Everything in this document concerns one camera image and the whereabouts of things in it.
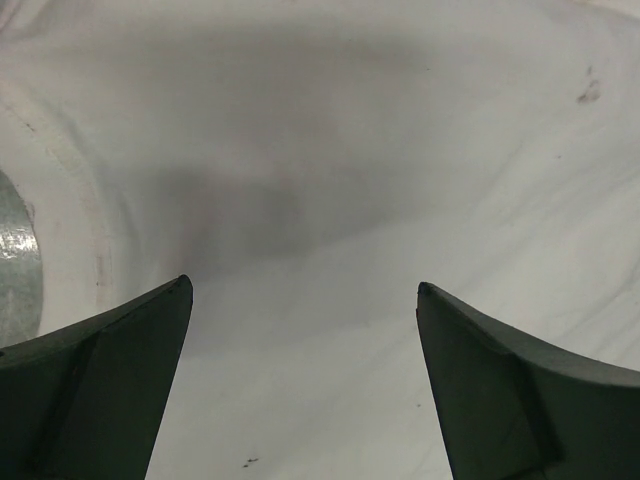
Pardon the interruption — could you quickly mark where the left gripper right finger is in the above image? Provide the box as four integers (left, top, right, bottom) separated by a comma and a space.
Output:
416, 282, 639, 479

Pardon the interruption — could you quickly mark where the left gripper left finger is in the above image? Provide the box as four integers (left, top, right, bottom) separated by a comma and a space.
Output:
1, 275, 193, 479

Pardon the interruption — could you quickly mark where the white t shirt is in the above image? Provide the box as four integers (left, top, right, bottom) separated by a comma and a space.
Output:
1, 1, 639, 479

